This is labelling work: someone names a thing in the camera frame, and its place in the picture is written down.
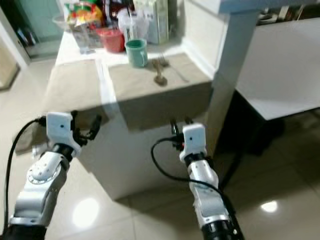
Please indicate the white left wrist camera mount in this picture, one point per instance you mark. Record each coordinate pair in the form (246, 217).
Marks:
(60, 129)

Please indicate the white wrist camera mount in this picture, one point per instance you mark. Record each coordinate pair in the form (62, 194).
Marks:
(60, 129)
(195, 140)

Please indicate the colourful snack bag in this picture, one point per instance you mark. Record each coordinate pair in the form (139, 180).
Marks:
(82, 14)

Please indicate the dark red snack package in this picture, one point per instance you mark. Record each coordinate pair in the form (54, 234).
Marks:
(114, 11)

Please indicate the clear glass container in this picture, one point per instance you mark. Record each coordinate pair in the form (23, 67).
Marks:
(86, 39)

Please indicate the red plastic cup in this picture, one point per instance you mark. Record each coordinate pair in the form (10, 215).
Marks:
(111, 41)

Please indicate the green plastic cup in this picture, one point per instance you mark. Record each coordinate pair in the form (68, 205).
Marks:
(136, 54)

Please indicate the metal fork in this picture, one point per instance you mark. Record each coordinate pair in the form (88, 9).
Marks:
(163, 62)

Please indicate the green white carton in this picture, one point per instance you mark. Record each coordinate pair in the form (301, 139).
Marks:
(157, 20)

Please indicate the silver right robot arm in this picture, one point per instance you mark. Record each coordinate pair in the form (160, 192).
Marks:
(207, 200)

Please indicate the white side table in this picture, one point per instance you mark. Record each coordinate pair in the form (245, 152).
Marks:
(285, 65)

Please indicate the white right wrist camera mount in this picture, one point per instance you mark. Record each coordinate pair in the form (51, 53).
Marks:
(195, 140)

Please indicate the clear plastic drink cup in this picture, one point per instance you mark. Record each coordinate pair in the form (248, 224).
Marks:
(131, 26)

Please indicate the metal spoon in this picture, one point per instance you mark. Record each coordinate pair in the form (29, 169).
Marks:
(160, 80)

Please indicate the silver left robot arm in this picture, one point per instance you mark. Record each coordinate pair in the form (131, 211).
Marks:
(37, 185)

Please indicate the beige cloth placemat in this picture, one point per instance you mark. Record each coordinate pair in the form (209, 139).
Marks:
(185, 87)

